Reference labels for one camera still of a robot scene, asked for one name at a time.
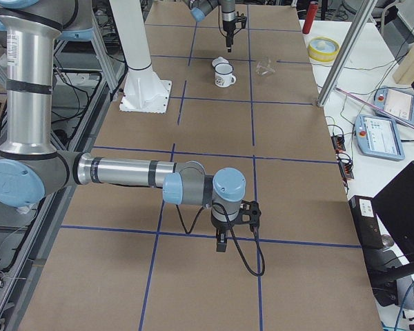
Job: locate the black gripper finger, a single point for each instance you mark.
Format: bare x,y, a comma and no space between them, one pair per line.
221,243
229,42

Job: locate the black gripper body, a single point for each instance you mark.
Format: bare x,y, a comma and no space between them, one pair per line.
221,227
228,23

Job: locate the white mug lid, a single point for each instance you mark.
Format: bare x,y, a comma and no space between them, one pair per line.
218,60

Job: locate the clear glass funnel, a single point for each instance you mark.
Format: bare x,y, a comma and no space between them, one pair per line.
264,67

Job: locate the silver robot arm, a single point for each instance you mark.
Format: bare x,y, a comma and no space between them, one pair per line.
202,8
31,168

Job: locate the white enamel mug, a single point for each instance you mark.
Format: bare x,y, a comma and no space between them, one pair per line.
224,76

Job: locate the red cylinder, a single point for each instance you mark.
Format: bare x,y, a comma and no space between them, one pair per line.
310,16

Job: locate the yellow tape roll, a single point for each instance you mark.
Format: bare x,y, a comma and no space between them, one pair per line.
323,49

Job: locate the orange connector block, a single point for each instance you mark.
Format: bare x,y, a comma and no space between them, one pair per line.
338,142
346,169

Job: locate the black computer box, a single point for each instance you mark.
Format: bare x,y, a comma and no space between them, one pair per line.
365,220

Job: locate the near blue teach pendant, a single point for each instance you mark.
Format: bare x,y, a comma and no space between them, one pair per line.
378,137

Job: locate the blue teach pendant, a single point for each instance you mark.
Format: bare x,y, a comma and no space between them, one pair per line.
378,137
396,102

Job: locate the black monitor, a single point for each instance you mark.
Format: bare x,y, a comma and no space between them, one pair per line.
394,205

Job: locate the far blue teach pendant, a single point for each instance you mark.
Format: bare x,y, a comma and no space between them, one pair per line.
396,102

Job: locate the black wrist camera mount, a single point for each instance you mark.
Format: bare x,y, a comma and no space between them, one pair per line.
249,214

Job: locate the white pedestal column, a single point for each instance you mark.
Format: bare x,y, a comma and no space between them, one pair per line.
144,91

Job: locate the aluminium frame post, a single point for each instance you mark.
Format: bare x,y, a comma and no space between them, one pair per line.
348,44

